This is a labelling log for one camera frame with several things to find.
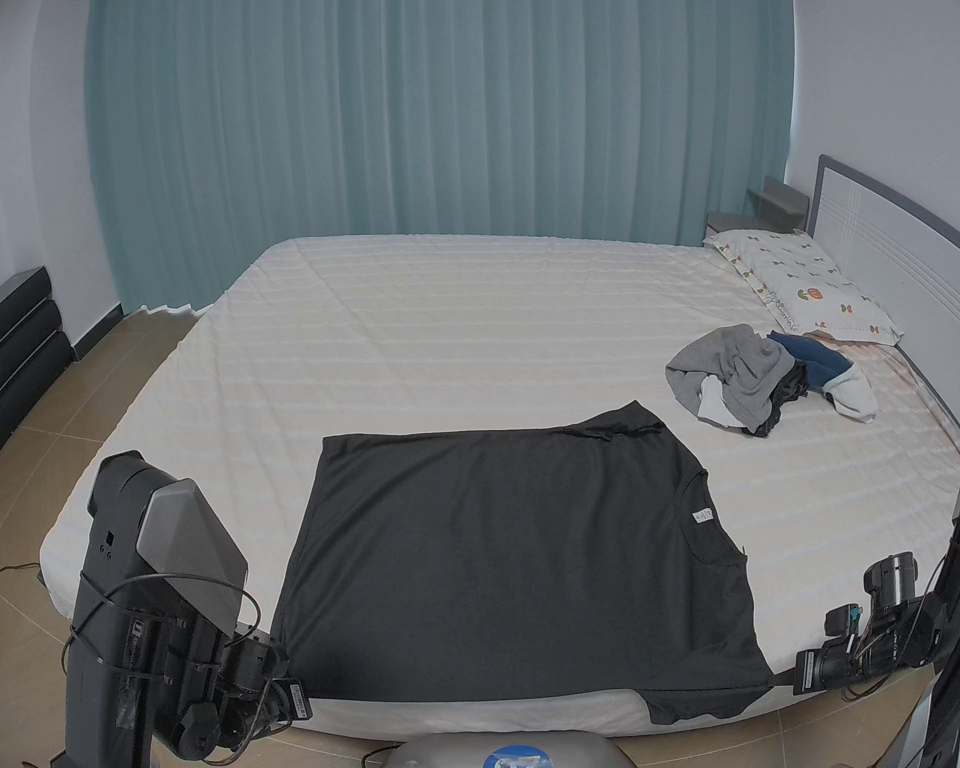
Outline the black T-shirt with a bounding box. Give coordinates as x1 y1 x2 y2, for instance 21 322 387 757
270 399 778 726

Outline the bed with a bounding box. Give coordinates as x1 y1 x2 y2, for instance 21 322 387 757
37 153 960 741

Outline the black chest of drawers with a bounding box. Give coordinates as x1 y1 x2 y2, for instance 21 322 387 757
0 266 76 451

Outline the white printed pillow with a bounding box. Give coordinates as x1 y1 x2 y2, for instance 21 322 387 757
703 228 906 348

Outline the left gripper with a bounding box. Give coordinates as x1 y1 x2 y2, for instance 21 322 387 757
258 675 312 725

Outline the blue-green curtain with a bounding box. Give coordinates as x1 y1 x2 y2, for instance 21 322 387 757
84 0 798 315

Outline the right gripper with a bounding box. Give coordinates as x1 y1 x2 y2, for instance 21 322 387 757
795 637 856 693

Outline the grey bedside table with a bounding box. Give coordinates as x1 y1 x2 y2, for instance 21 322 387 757
705 176 811 243

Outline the pile of clothes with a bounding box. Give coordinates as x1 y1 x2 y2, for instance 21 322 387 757
665 324 879 441

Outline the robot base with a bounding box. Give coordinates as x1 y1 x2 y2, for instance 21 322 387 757
386 731 624 768

